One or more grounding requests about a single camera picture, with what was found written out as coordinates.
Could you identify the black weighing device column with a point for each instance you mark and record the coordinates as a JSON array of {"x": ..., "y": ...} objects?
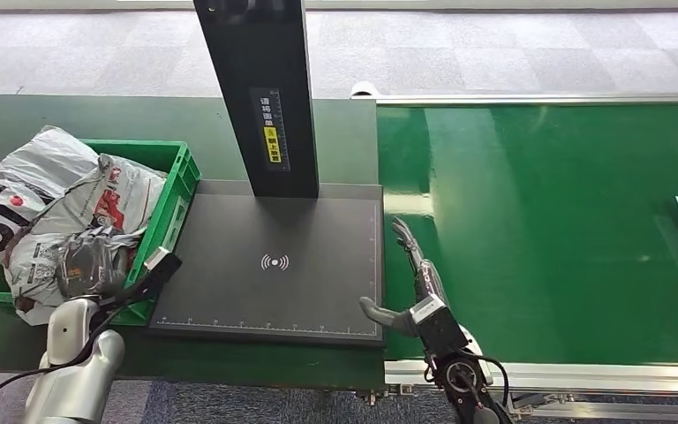
[{"x": 245, "y": 58}]

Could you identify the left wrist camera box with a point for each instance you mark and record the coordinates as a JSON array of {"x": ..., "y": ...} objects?
[{"x": 163, "y": 266}]

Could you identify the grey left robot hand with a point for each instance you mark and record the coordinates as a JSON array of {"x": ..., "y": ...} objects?
[{"x": 90, "y": 266}]

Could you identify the white conveyor roller end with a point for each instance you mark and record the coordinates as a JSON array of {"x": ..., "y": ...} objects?
[{"x": 365, "y": 88}]

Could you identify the white package with black print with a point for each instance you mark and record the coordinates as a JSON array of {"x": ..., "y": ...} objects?
[{"x": 35, "y": 170}]

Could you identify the black and yellow column label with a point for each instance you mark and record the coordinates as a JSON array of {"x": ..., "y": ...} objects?
[{"x": 271, "y": 131}]

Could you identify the green plastic basket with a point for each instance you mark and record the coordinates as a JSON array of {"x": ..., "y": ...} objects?
[{"x": 169, "y": 187}]

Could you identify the dark green table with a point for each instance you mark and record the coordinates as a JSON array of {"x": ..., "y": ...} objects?
[{"x": 111, "y": 114}]

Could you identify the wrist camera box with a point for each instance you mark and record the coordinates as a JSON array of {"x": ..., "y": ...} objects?
[
  {"x": 441, "y": 327},
  {"x": 163, "y": 266}
]

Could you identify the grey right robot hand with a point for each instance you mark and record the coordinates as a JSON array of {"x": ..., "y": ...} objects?
[{"x": 427, "y": 281}]

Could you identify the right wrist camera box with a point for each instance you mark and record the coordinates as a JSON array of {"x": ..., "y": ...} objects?
[{"x": 441, "y": 327}]

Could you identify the green conveyor belt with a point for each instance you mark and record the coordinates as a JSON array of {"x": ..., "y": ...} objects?
[{"x": 549, "y": 205}]

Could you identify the aluminium conveyor frame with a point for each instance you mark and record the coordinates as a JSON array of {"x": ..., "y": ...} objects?
[{"x": 608, "y": 374}]

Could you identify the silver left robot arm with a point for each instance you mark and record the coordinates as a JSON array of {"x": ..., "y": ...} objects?
[{"x": 73, "y": 363}]

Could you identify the black weighing platform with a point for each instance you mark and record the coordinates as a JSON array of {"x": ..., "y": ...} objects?
[{"x": 292, "y": 257}]

